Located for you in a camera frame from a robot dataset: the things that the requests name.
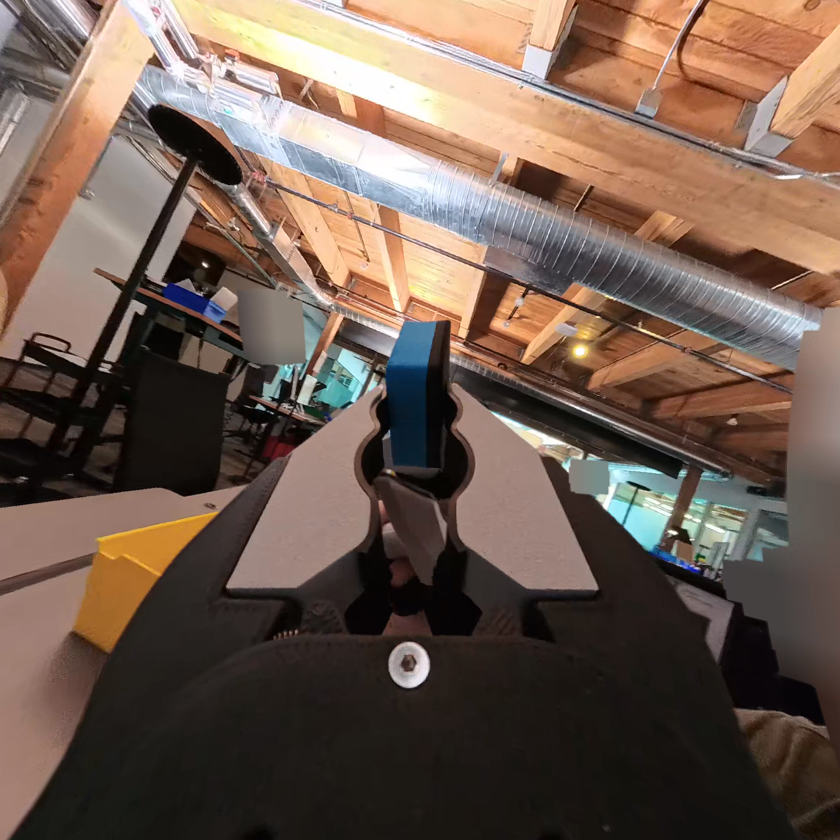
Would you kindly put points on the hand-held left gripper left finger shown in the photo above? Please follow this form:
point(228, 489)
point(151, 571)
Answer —
point(302, 525)

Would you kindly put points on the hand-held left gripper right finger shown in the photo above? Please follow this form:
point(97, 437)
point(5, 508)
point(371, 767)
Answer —
point(525, 525)

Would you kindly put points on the wooden support post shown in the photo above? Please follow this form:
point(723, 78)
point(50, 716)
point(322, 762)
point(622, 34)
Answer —
point(65, 151)

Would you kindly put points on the person's right hand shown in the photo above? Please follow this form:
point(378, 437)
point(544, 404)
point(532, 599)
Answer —
point(400, 571)

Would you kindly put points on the blue foam block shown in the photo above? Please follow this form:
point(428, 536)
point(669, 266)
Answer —
point(407, 394)

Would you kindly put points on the small black cart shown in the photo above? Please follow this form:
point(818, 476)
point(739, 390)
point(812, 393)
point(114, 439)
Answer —
point(65, 371)

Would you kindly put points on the black straight-back chair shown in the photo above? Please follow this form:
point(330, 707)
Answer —
point(177, 426)

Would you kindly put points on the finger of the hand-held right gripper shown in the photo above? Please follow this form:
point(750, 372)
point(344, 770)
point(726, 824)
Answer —
point(417, 525)

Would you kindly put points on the long silver ceiling duct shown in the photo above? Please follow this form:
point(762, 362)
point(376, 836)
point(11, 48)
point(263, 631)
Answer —
point(590, 256)

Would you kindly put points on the blue bin with white boxes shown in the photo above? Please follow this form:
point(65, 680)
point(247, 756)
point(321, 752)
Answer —
point(190, 298)

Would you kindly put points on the wooden standing desk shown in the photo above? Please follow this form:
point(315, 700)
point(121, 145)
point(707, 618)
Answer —
point(124, 283)

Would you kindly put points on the black pole stand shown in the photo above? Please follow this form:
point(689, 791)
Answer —
point(197, 141)

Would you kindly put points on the yellow plastic bin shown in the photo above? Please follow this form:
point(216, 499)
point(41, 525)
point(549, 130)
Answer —
point(118, 590)

